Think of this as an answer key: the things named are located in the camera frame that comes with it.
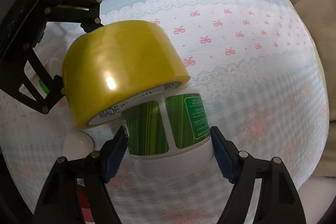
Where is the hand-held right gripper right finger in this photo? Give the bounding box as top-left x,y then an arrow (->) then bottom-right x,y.
210,126 -> 307,224

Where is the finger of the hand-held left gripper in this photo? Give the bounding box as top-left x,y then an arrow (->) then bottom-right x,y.
45,0 -> 102,33
0,46 -> 67,115

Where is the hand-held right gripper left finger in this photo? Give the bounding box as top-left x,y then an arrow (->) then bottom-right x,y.
33,126 -> 129,224

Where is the white bottle with green label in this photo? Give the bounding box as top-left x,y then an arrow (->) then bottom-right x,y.
121,93 -> 214,177

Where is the yellow packing tape roll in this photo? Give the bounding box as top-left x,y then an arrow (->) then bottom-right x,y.
62,20 -> 191,130

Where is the white container with green mark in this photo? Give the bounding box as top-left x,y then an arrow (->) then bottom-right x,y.
24,58 -> 64,99

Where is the white rounded object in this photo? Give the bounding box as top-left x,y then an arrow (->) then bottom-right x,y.
64,132 -> 95,161

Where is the red and white object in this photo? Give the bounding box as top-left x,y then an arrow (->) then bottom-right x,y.
76,179 -> 95,223

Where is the checked bedsheet with pink bows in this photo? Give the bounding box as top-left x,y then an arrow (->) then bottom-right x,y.
0,0 -> 330,224

